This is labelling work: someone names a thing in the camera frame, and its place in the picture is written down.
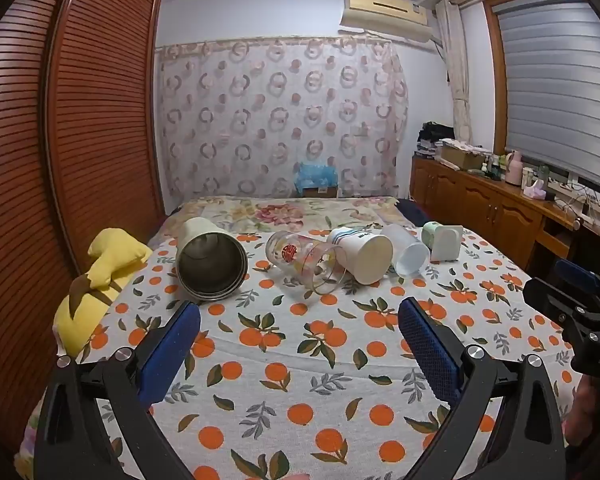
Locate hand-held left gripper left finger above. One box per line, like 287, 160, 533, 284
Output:
34, 301, 202, 480

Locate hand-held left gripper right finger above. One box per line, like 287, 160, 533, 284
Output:
397, 297, 567, 480

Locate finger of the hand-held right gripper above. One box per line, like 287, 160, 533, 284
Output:
522, 277, 600, 333
554, 259, 600, 311

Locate cream steel tumbler cup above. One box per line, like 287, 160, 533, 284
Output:
176, 216, 249, 302

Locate translucent plastic cup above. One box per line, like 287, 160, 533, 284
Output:
381, 223, 431, 276

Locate green and white cup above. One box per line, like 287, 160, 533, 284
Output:
422, 221, 464, 262

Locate white cup blue stripes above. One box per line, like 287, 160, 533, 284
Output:
328, 227, 394, 284

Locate clear glass cup red print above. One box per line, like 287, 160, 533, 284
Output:
266, 230, 342, 296

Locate person's right hand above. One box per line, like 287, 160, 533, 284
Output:
564, 374, 600, 448

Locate white power strip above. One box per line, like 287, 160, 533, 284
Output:
571, 216, 600, 241

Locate yellow plush toy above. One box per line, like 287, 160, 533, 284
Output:
53, 228, 149, 354

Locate wooden sideboard cabinet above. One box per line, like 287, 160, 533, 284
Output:
410, 154, 600, 275

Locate pink thermos bottle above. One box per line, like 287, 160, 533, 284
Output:
504, 150, 524, 185

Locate orange fruit print blanket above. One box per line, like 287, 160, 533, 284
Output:
27, 227, 583, 480

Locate flat cardboard box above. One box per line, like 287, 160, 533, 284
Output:
439, 144, 487, 171

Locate floral bed sheet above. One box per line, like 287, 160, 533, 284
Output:
152, 196, 413, 248

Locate grey window blind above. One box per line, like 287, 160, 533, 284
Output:
494, 0, 600, 196

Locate pile of dark clothes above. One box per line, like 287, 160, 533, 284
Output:
418, 121, 456, 150

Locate blue plastic bag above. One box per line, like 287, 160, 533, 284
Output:
293, 162, 341, 194

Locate brown louvered wardrobe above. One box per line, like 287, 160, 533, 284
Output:
0, 0, 165, 456

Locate beige window curtain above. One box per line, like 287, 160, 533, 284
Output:
434, 0, 475, 145

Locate circle pattern lace curtain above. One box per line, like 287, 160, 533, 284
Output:
156, 36, 412, 202

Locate wall air conditioner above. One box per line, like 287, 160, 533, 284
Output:
339, 0, 432, 44

